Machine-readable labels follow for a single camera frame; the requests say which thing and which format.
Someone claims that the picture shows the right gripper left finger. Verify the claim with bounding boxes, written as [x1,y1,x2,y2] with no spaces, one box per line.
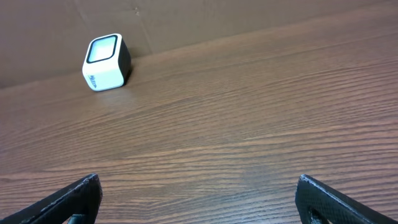
[1,174,103,224]

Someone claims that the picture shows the white barcode scanner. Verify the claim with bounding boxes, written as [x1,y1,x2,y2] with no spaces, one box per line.
[82,33,132,91]

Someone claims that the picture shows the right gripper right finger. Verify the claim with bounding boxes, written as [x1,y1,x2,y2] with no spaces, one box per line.
[295,174,397,224]

